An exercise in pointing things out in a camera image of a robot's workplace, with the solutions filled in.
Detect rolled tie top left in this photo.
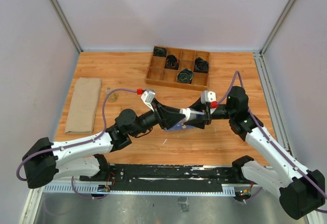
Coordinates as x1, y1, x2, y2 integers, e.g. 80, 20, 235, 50
153, 46, 167, 57

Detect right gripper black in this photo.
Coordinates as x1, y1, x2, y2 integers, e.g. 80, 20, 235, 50
184, 96, 235, 128

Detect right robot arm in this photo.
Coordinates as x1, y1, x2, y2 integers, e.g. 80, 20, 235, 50
180, 86, 326, 220

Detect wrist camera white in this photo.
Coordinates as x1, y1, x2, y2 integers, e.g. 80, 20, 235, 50
141, 88, 155, 111
200, 90, 216, 104

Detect small glass bottle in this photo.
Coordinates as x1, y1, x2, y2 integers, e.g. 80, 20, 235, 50
105, 87, 119, 103

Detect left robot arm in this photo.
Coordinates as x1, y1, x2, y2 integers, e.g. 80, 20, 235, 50
22, 103, 186, 189

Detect white pill bottle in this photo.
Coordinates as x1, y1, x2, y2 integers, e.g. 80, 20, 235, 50
179, 108, 204, 123

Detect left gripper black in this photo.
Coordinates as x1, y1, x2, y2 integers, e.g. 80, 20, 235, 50
130, 98, 186, 137

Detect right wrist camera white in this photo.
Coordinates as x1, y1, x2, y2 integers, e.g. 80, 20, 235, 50
200, 90, 216, 104

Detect beige folded cloth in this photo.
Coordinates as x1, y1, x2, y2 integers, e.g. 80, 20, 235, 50
65, 78, 102, 134

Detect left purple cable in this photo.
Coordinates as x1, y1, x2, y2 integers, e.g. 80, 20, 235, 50
16, 87, 144, 200

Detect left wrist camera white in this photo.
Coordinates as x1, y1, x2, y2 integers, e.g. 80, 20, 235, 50
141, 88, 155, 111

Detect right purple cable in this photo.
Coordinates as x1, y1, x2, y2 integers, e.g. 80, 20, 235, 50
211, 71, 327, 213

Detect rolled tie orange stripes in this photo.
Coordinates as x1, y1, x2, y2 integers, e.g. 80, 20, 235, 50
165, 55, 179, 70

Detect purple cable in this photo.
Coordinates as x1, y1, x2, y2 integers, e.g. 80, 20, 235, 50
16, 87, 144, 200
211, 71, 327, 213

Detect rolled tie green pattern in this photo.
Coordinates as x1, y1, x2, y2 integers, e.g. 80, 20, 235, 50
177, 68, 194, 84

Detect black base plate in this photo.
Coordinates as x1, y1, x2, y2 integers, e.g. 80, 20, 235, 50
79, 164, 250, 193

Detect wooden compartment tray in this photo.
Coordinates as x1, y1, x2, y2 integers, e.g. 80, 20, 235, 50
145, 46, 211, 91

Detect blue weekly pill organizer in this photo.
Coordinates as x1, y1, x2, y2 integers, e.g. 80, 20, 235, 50
165, 123, 193, 131

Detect rolled tie right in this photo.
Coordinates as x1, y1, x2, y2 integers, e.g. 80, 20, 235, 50
194, 57, 209, 74

